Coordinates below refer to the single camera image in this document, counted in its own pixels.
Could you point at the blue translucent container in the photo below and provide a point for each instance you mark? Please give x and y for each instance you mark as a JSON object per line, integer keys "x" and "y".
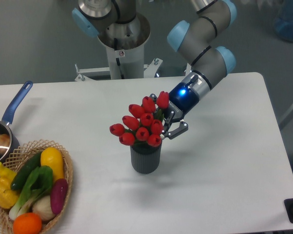
{"x": 283, "y": 23}

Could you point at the beige onion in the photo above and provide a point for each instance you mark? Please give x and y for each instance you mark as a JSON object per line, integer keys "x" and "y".
{"x": 43, "y": 208}

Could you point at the red tulip bouquet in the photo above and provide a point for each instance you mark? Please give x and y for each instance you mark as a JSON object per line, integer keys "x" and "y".
{"x": 143, "y": 128}

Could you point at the dark grey ribbed vase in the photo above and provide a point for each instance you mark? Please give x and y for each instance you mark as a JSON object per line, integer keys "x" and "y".
{"x": 145, "y": 159}

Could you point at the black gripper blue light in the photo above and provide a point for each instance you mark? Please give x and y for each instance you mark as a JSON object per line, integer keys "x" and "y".
{"x": 182, "y": 99}

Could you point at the green bok choy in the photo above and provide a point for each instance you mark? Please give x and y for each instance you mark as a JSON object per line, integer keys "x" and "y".
{"x": 38, "y": 184}

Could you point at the yellow bell pepper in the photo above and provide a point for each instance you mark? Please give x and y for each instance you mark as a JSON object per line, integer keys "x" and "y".
{"x": 8, "y": 197}

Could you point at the yellow squash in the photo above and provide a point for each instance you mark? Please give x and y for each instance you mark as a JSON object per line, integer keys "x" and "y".
{"x": 52, "y": 157}

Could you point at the green cucumber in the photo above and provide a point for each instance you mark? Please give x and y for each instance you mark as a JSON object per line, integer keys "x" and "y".
{"x": 22, "y": 175}

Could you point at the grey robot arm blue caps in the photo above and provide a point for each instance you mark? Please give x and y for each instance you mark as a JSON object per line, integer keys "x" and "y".
{"x": 124, "y": 32}

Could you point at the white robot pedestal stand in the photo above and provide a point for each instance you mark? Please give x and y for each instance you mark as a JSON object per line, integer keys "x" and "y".
{"x": 129, "y": 64}

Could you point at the brown bread roll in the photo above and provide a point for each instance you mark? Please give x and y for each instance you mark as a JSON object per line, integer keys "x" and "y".
{"x": 4, "y": 143}

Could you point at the purple sweet potato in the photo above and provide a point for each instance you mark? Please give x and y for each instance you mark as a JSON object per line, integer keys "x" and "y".
{"x": 58, "y": 194}

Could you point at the orange fruit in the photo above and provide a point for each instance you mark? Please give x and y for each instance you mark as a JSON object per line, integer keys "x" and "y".
{"x": 28, "y": 223}

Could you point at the blue handled saucepan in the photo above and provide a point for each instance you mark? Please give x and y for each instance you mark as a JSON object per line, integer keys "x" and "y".
{"x": 8, "y": 117}

